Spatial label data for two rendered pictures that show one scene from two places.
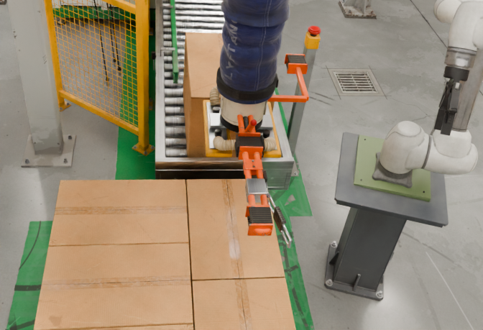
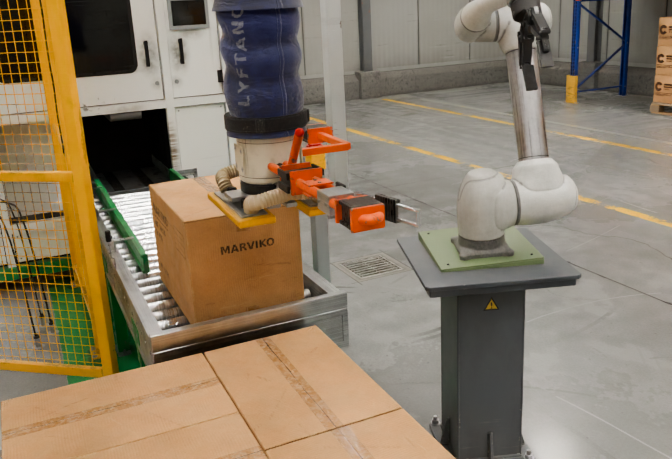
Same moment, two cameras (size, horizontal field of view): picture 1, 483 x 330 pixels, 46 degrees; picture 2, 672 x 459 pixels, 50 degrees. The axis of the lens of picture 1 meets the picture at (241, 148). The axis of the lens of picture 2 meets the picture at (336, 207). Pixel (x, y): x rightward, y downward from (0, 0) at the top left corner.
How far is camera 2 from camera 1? 94 cm
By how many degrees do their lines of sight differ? 27
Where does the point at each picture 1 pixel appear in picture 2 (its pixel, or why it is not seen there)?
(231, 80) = (249, 106)
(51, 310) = not seen: outside the picture
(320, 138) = (357, 325)
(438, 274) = (587, 413)
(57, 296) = not seen: outside the picture
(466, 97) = (533, 113)
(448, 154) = (542, 188)
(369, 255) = (493, 391)
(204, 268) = (277, 432)
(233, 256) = (314, 407)
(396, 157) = (481, 213)
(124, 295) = not seen: outside the picture
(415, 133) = (492, 173)
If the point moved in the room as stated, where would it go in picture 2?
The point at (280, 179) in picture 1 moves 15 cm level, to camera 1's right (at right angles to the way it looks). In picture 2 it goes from (335, 328) to (375, 322)
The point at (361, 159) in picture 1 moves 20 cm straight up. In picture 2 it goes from (436, 249) to (436, 193)
